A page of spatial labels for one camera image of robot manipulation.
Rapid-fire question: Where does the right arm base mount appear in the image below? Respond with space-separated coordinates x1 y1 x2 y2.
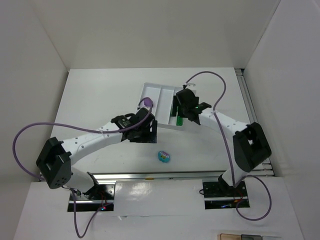
199 181 250 210

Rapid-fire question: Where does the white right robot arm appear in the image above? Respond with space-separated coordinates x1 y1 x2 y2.
172 88 272 193

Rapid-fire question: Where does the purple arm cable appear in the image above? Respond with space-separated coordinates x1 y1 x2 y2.
12 98 154 239
183 71 273 221

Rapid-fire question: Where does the aluminium front rail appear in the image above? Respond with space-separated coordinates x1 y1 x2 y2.
39 170 276 183

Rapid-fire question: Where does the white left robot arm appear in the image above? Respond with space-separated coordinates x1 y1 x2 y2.
36 107 158 198

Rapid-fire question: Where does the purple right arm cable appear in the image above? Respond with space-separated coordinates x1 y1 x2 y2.
183 71 273 221

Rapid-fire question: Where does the purple rounded lego piece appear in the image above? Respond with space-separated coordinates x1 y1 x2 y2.
141 97 153 108

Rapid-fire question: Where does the brown box at edge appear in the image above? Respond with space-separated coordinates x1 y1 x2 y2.
217 233 242 240

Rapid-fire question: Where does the white three-compartment tray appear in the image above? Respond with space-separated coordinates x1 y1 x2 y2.
140 82 184 131

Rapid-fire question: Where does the grey box at edge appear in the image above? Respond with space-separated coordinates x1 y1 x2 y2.
241 234 263 240

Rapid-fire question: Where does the aluminium side rail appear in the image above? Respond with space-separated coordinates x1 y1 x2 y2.
234 68 275 177

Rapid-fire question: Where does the green long lego brick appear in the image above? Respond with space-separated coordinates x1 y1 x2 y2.
176 116 184 127

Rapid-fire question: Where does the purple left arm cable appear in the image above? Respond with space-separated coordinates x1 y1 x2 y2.
12 98 154 239

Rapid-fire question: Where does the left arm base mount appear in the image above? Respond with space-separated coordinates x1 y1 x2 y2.
75 182 116 212

